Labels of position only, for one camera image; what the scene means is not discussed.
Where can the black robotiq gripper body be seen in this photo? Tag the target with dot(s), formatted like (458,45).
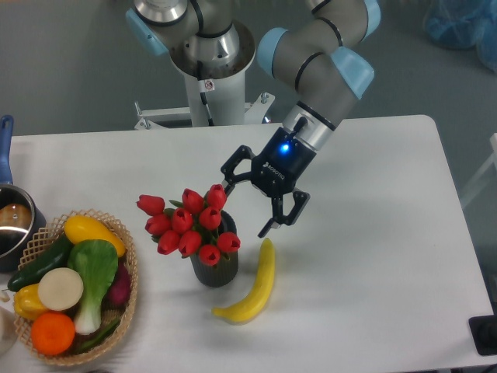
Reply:
(276,169)

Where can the red tulip bouquet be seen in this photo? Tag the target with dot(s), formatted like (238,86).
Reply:
(191,226)

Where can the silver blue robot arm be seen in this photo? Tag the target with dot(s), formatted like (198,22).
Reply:
(213,50)

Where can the dark grey ribbed vase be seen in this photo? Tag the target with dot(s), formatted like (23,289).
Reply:
(216,275)

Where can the yellow banana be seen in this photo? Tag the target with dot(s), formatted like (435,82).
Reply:
(254,302)

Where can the yellow squash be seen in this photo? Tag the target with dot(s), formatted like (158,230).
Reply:
(79,228)

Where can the green bok choy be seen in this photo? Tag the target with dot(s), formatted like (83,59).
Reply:
(96,262)

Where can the purple sweet potato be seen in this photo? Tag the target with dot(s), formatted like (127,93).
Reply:
(119,291)

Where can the dark green cucumber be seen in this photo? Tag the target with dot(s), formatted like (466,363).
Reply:
(52,258)

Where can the woven wicker basket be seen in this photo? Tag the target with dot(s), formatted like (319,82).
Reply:
(115,318)

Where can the black device at edge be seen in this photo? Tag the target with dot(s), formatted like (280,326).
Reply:
(483,331)

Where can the white round radish slice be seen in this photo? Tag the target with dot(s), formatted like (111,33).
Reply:
(60,289)

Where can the green chili pepper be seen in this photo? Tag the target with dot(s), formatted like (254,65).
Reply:
(96,340)

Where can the blue plastic bag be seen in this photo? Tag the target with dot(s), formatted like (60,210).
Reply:
(463,25)

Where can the orange fruit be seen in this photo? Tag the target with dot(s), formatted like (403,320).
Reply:
(52,333)

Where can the yellow bell pepper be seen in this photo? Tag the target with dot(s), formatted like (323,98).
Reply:
(27,303)

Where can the small garlic piece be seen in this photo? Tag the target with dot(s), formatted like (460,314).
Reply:
(4,296)

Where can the white metal base frame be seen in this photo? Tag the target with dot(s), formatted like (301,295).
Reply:
(255,113)

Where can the white furniture frame right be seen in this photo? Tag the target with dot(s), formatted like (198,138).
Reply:
(481,178)

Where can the blue handled saucepan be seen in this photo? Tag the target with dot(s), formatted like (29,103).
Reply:
(20,217)

